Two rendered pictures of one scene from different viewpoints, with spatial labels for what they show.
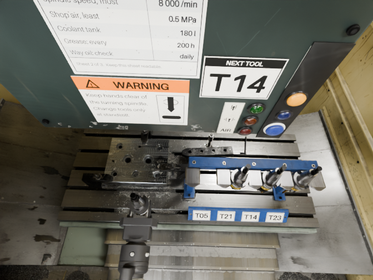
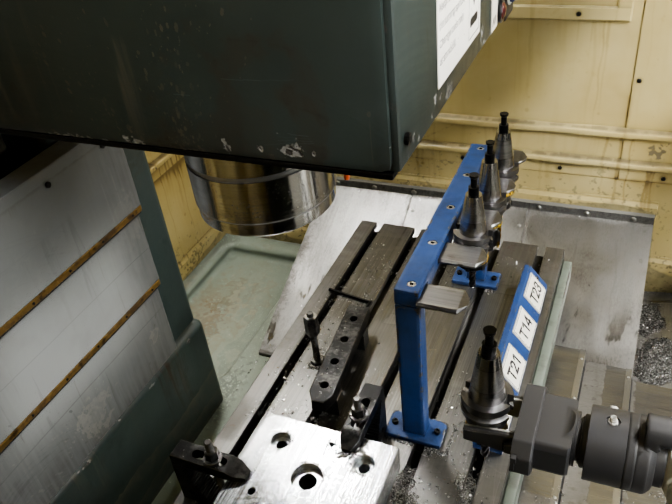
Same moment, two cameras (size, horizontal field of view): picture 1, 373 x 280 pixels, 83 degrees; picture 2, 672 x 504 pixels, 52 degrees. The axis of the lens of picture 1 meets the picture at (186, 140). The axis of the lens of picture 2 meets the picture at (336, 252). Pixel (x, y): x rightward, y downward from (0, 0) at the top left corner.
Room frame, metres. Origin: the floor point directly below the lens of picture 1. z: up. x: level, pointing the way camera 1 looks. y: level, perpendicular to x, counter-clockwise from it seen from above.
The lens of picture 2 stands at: (0.02, 0.71, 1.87)
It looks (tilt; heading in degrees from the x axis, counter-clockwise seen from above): 36 degrees down; 299
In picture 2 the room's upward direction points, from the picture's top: 7 degrees counter-clockwise
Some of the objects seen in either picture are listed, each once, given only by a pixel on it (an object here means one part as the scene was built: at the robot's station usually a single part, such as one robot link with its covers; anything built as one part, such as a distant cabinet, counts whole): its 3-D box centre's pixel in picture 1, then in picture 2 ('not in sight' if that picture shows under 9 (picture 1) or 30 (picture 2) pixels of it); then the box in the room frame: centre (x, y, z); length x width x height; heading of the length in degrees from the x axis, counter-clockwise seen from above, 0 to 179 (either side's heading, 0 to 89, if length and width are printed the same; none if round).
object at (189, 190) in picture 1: (190, 178); (413, 370); (0.31, -0.03, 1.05); 0.10 x 0.05 x 0.30; 1
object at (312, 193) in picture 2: not in sight; (259, 153); (0.41, 0.15, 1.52); 0.16 x 0.16 x 0.12
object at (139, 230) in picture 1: (136, 239); (570, 435); (0.05, 0.14, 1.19); 0.13 x 0.12 x 0.10; 92
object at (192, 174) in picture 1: (192, 177); (445, 299); (0.25, -0.03, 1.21); 0.07 x 0.05 x 0.01; 1
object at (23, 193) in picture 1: (42, 174); not in sight; (0.39, 0.81, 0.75); 0.89 x 0.67 x 0.26; 1
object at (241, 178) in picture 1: (242, 174); (473, 212); (0.26, -0.19, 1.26); 0.04 x 0.04 x 0.07
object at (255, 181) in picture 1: (255, 179); (480, 218); (0.26, -0.25, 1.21); 0.07 x 0.05 x 0.01; 1
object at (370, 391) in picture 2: (174, 169); (362, 426); (0.37, 0.05, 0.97); 0.13 x 0.03 x 0.15; 91
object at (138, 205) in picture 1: (136, 201); (488, 373); (0.15, 0.14, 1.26); 0.04 x 0.04 x 0.07
